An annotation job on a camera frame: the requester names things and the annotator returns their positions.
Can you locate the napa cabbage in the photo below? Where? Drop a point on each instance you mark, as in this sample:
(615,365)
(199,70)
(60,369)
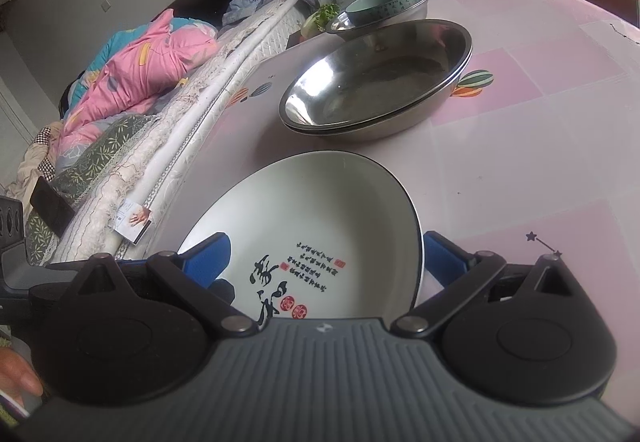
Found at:
(325,13)

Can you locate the pink patterned tablecloth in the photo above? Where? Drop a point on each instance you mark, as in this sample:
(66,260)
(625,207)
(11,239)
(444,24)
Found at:
(525,147)

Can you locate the green leaf-patterned blanket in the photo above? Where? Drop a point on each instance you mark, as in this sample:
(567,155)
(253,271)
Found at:
(100,157)

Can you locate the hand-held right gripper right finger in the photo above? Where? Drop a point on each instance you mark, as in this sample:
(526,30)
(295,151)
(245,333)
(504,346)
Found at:
(445,263)

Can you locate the stainless steel plate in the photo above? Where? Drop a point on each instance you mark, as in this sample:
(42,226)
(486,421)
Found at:
(400,123)

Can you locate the dark printed appliance box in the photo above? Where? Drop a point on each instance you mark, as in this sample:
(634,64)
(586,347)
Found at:
(296,40)

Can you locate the black phone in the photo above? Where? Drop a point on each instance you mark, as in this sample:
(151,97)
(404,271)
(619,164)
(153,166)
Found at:
(50,207)

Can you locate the person's left hand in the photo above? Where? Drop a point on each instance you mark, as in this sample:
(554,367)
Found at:
(17,372)

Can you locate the large stainless steel basin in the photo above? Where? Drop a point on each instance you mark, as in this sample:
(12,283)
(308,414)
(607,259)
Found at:
(375,72)

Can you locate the pink floral quilt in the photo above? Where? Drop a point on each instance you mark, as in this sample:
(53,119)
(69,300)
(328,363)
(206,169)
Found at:
(150,62)

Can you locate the mattress label tag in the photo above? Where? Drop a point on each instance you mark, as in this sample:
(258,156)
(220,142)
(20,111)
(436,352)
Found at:
(134,222)

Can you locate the white printed ceramic plate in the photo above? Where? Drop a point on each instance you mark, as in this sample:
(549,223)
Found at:
(320,212)

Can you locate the stainless steel bowl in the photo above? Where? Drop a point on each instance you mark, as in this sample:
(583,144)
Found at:
(339,25)

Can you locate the beige cloth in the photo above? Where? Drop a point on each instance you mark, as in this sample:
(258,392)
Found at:
(27,167)

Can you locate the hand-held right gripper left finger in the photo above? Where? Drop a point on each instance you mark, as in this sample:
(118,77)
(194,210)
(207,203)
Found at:
(207,258)

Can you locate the teal ceramic bowl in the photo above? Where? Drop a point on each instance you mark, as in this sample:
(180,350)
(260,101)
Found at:
(385,4)

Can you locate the checkered cloth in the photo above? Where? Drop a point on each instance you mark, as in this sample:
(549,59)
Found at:
(46,136)

